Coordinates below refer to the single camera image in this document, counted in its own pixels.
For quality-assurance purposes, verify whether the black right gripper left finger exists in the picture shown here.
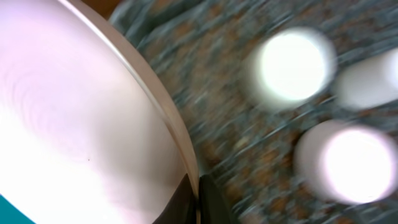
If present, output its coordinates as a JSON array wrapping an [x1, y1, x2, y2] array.
[[153, 174, 197, 224]]

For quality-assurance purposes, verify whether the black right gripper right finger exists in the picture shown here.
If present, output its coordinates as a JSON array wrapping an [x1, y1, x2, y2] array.
[[199, 175, 238, 224]]

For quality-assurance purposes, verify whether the large pink plate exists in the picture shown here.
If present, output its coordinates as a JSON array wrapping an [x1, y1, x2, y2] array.
[[1, 1, 199, 223]]

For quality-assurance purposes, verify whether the cream bowl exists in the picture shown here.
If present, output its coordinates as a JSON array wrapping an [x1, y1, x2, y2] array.
[[241, 27, 337, 113]]

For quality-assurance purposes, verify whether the white plastic cup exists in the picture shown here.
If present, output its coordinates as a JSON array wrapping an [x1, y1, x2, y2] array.
[[333, 49, 397, 111]]

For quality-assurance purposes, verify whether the grey plastic dish rack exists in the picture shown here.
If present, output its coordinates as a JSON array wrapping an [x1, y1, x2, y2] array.
[[110, 0, 397, 223]]

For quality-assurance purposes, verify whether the teal plastic tray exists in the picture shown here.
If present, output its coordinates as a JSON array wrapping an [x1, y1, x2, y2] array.
[[0, 195, 35, 224]]

